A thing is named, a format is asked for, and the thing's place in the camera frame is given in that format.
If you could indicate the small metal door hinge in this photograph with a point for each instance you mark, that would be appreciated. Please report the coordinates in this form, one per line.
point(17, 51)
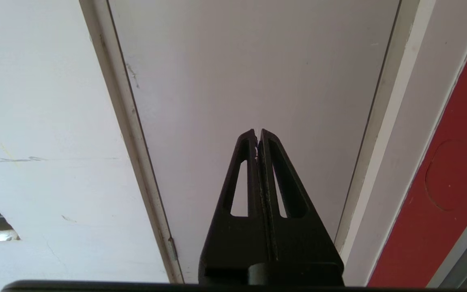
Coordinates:
point(172, 248)

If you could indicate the white door panel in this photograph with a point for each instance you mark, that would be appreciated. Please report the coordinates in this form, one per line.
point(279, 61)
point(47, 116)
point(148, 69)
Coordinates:
point(253, 101)

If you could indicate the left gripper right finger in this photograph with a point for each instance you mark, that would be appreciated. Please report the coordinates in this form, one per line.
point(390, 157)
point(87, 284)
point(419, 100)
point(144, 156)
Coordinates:
point(302, 239)

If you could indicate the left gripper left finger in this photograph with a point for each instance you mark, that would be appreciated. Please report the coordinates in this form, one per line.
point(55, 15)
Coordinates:
point(233, 239)

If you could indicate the red fire hydrant cabinet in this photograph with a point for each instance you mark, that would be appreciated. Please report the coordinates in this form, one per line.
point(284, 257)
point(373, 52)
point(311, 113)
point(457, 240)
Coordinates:
point(440, 182)

